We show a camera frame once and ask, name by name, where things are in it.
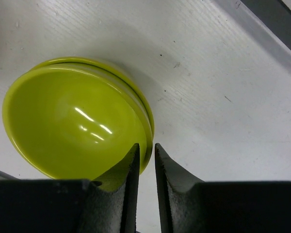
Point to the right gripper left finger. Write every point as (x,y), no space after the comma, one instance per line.
(106,204)

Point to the lime green bowl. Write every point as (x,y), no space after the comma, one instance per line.
(132,79)
(76,121)

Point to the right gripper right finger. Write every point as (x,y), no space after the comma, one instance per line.
(188,204)

